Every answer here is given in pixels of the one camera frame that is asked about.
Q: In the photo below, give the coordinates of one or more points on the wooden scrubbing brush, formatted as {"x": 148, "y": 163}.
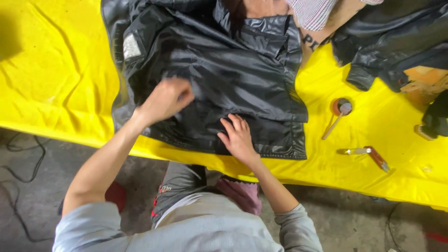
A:
{"x": 424, "y": 132}

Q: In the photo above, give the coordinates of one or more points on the person's right hand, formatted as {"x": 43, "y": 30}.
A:
{"x": 239, "y": 141}

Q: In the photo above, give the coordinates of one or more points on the person's grey trousers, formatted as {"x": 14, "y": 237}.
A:
{"x": 178, "y": 189}

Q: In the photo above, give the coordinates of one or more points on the black jacket with shiny lining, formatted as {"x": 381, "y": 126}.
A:
{"x": 227, "y": 77}

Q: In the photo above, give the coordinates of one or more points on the black leather jacket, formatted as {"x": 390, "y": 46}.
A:
{"x": 381, "y": 42}

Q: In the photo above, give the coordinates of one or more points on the person's left hand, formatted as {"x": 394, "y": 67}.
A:
{"x": 161, "y": 103}

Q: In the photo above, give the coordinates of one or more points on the brown cardboard box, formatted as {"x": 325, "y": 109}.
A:
{"x": 425, "y": 82}

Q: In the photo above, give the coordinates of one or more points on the yellow table cloth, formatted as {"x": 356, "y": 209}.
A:
{"x": 52, "y": 80}

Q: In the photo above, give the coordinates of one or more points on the person's grey sweater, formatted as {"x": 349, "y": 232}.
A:
{"x": 196, "y": 227}

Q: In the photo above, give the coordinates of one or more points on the pink cloth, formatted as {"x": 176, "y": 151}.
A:
{"x": 241, "y": 194}

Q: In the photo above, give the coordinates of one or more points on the person's red shoe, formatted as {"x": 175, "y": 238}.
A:
{"x": 115, "y": 196}

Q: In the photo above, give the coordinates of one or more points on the small round glue pot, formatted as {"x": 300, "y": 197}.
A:
{"x": 339, "y": 105}

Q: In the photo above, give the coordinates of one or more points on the person's left fingers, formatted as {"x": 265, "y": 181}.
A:
{"x": 183, "y": 93}

